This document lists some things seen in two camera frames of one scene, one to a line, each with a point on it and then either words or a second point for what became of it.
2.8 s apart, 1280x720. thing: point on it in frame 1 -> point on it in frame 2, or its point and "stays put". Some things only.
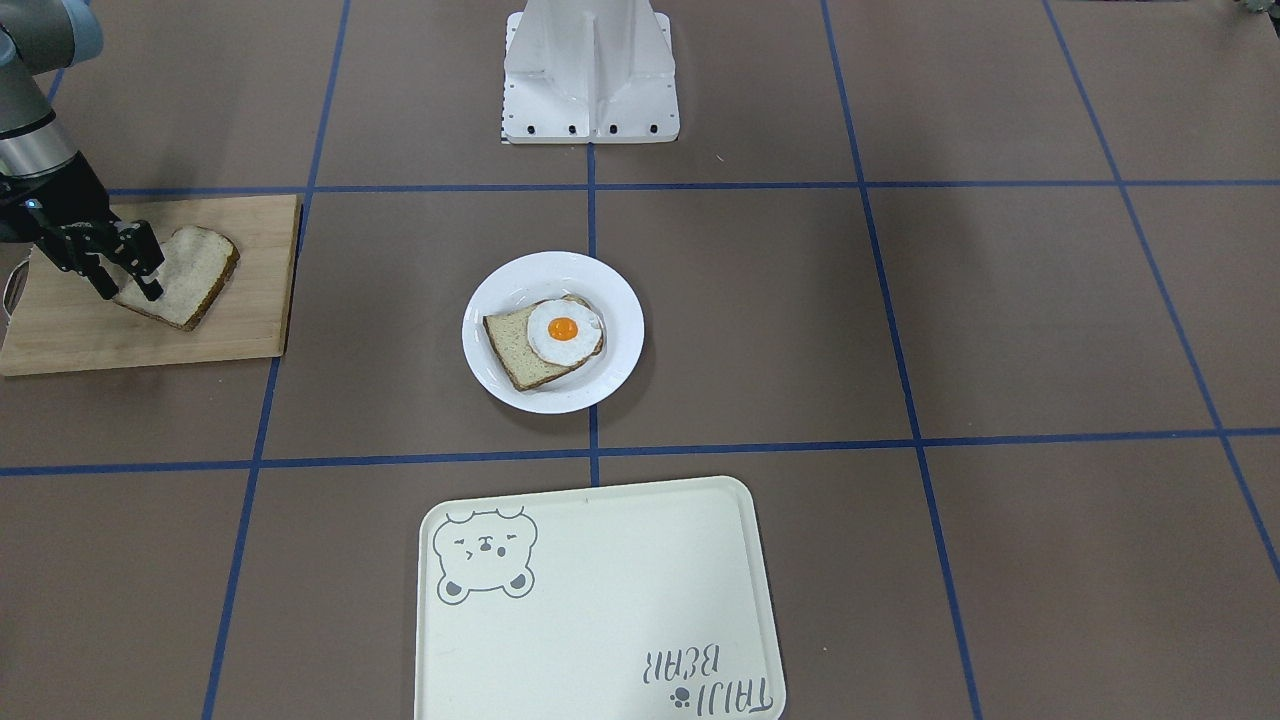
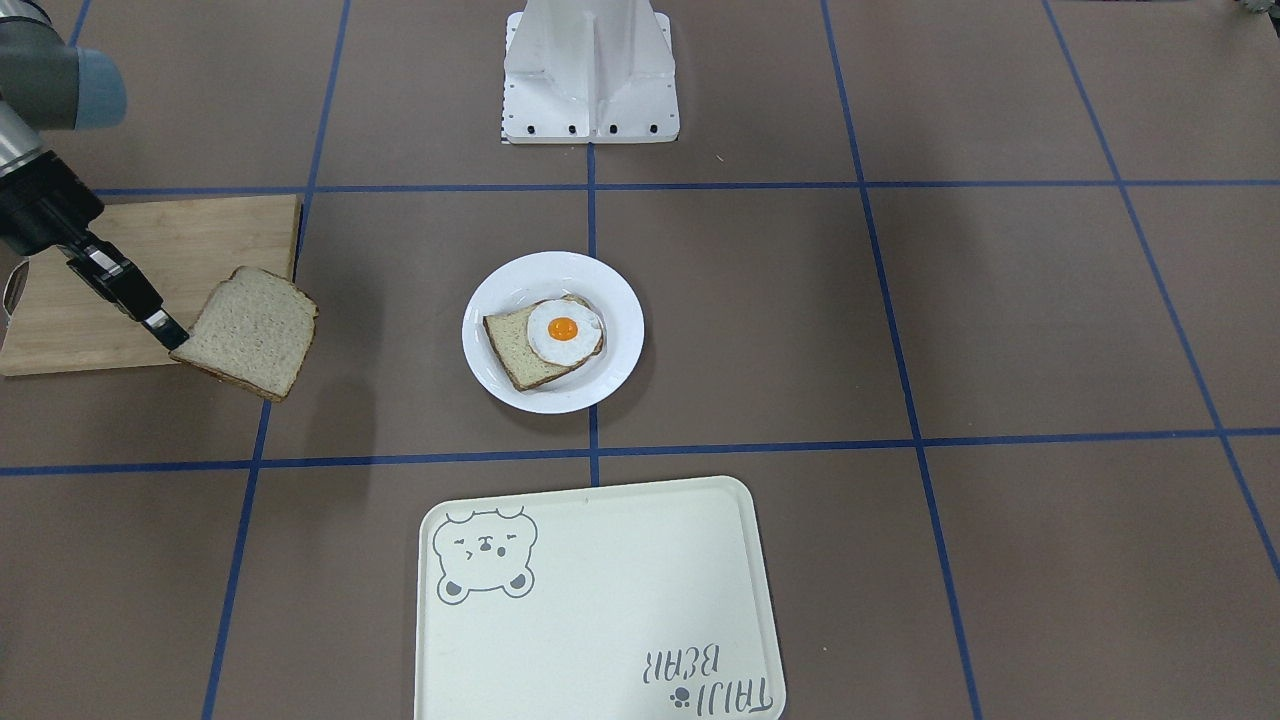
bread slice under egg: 509,334 stays put
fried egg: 562,332 stays put
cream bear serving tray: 632,601 stays put
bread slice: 198,264 -> 253,329
